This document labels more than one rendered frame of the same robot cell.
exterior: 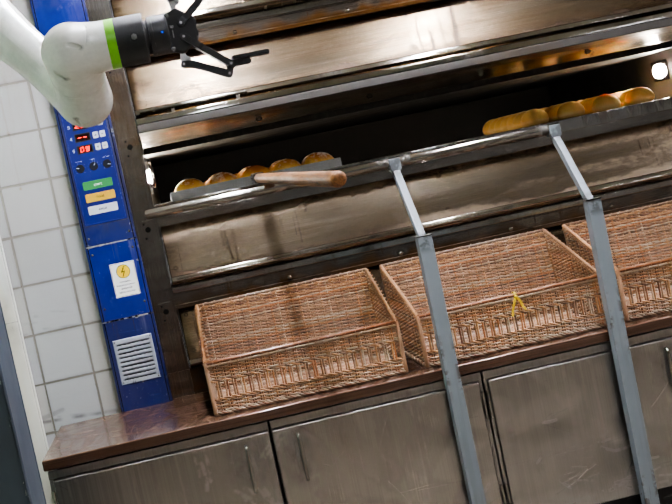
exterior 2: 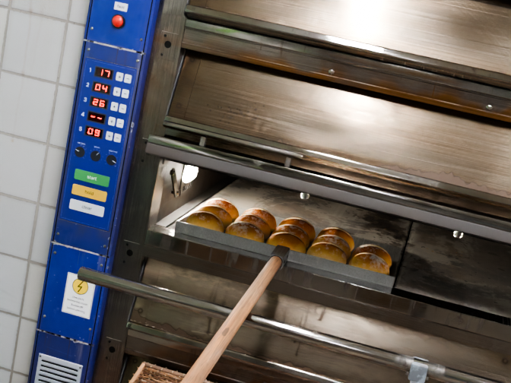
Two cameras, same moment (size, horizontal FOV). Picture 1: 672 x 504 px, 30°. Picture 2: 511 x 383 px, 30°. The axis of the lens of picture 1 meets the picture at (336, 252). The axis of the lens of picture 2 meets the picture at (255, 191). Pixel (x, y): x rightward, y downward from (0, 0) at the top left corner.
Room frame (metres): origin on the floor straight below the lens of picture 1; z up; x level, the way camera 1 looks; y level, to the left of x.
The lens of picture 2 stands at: (1.80, -0.35, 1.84)
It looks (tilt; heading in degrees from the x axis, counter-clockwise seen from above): 13 degrees down; 17
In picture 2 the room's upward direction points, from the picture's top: 12 degrees clockwise
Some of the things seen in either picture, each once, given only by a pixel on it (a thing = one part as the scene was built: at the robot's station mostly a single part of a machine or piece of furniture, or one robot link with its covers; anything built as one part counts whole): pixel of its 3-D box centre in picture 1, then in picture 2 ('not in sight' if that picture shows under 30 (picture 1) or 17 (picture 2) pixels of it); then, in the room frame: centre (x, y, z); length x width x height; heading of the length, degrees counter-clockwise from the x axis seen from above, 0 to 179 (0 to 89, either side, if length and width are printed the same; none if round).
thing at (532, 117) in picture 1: (563, 111); not in sight; (4.49, -0.90, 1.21); 0.61 x 0.48 x 0.06; 6
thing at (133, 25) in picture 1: (133, 40); not in sight; (2.35, 0.29, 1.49); 0.12 x 0.06 x 0.09; 7
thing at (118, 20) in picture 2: not in sight; (119, 15); (3.83, 0.67, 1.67); 0.03 x 0.02 x 0.06; 96
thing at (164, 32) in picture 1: (172, 32); not in sight; (2.36, 0.21, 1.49); 0.09 x 0.07 x 0.08; 97
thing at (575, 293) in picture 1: (489, 293); not in sight; (3.72, -0.42, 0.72); 0.56 x 0.49 x 0.28; 97
